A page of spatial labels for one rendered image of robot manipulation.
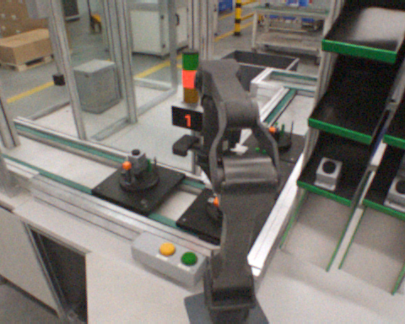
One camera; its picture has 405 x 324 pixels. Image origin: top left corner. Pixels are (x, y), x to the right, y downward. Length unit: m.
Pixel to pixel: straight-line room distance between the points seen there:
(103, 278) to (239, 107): 0.75
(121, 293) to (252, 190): 0.68
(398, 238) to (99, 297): 0.80
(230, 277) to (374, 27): 0.53
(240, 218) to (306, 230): 0.49
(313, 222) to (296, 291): 0.21
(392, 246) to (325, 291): 0.24
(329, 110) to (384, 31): 0.18
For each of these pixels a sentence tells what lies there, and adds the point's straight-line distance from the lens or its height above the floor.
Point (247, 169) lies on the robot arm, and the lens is 0.40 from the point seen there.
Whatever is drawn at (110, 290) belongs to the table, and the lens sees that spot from 1.03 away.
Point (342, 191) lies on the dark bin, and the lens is 0.82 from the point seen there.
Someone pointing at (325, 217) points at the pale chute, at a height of 1.08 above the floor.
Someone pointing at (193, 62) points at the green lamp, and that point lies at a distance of 1.00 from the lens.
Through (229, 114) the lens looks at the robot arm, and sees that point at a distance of 0.43.
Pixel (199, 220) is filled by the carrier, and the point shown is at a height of 0.97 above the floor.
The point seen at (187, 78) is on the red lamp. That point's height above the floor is 1.34.
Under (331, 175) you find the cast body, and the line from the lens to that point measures 0.77.
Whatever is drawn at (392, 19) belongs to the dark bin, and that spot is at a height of 1.56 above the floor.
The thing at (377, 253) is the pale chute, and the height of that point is 1.04.
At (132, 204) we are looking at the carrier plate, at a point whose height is 0.97.
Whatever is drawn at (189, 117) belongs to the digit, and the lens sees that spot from 1.06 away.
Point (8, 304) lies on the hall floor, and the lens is 2.27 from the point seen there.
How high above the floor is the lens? 1.67
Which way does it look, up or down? 33 degrees down
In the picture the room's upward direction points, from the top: straight up
